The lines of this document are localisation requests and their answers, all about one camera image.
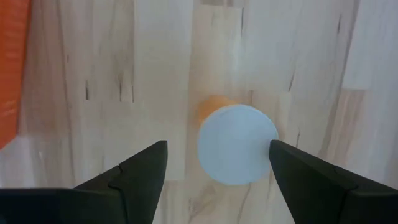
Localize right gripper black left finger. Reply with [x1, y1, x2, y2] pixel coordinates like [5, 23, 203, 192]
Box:
[0, 139, 169, 224]

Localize orange pill bottle white cap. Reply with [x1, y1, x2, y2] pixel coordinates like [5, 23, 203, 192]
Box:
[195, 95, 279, 187]

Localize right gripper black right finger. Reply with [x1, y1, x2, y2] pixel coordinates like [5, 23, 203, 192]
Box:
[268, 139, 398, 224]

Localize orange plastic basket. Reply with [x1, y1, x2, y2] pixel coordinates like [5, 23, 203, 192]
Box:
[0, 0, 33, 151]

